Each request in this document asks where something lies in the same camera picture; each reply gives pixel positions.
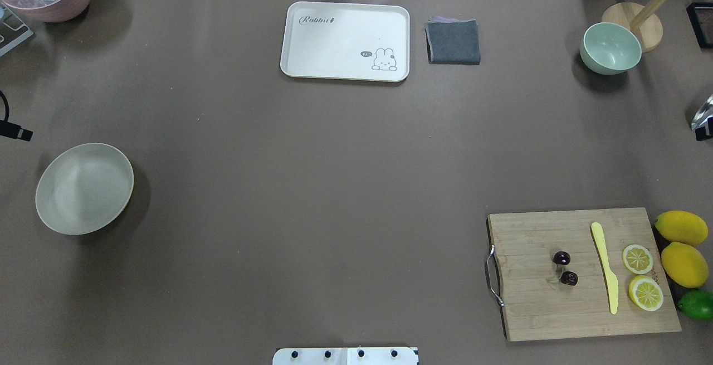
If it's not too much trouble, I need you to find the beige round plate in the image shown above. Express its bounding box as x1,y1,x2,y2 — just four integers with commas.
35,143,135,236

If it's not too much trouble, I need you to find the cream rabbit tray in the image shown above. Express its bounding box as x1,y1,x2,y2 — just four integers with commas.
280,1,411,82

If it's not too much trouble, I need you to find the dark red cherry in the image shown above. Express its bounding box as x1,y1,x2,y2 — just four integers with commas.
551,251,572,266
558,271,579,286

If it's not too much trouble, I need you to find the black framed tray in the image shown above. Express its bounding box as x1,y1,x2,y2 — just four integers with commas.
686,2,712,48

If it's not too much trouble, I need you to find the grey folded cloth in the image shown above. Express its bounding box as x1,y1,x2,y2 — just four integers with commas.
425,18,481,65

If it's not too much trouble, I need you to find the wooden cutting board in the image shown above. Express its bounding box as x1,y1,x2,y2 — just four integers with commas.
486,207,682,342

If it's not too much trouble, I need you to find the mint green bowl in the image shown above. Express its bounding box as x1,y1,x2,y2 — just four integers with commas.
579,22,642,75

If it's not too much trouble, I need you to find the yellow plastic knife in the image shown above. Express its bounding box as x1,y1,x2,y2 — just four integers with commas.
590,221,619,315

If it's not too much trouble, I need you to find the lemon slice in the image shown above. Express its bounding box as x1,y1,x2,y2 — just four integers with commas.
622,244,654,275
627,275,664,312

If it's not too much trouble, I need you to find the wooden cup tree stand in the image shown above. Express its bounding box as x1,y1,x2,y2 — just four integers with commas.
602,0,667,52

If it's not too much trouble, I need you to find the whole yellow lemon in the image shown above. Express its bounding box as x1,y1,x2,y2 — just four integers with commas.
653,210,709,246
661,241,710,289

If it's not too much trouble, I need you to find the steel scoop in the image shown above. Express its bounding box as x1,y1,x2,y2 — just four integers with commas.
691,94,713,141

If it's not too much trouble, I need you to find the green lime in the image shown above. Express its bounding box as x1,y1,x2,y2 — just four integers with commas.
676,290,712,321

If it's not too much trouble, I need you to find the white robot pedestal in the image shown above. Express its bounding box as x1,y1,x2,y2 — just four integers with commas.
272,347,420,364

